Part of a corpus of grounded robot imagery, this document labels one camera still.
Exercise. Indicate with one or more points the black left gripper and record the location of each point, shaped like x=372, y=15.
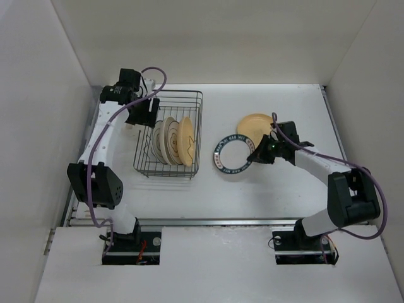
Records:
x=147, y=118

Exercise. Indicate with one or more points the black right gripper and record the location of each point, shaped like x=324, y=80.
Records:
x=259, y=154

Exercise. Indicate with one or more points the white plate green lettered rim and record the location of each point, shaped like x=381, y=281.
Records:
x=231, y=154

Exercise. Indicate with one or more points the yellow deep plate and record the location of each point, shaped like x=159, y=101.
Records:
x=254, y=124

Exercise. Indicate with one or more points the cream deep plate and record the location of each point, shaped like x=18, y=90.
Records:
x=163, y=141

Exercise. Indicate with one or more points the grey wire dish rack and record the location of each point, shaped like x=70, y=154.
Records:
x=176, y=104

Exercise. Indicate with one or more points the yellow shallow plate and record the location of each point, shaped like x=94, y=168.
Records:
x=185, y=141

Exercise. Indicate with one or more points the white plate thin green rim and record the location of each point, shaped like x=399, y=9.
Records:
x=155, y=139

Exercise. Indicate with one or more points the white plate flower emblem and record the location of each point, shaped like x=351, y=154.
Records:
x=172, y=142

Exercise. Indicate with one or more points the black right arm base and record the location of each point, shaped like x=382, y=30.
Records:
x=290, y=251

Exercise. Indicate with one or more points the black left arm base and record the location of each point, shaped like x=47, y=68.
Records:
x=139, y=247

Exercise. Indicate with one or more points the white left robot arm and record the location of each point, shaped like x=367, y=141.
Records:
x=132, y=100

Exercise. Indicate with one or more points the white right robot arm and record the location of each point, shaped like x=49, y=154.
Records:
x=351, y=191

